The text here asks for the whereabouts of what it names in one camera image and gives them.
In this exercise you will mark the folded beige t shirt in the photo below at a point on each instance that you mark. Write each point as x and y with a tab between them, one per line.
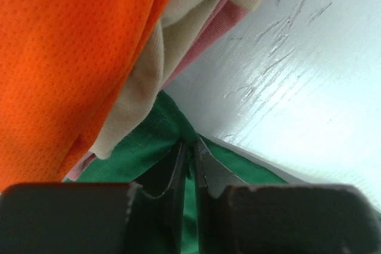
154	66

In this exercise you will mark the folded orange t shirt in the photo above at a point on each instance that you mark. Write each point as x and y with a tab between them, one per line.
63	64

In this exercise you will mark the folded pink t shirt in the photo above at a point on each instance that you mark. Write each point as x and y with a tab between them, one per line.
214	31

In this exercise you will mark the dark green t shirt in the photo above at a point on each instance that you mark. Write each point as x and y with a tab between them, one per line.
151	140

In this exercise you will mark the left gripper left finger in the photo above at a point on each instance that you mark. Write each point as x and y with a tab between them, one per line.
142	216

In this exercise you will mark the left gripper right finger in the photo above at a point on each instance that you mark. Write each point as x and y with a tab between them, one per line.
237	217

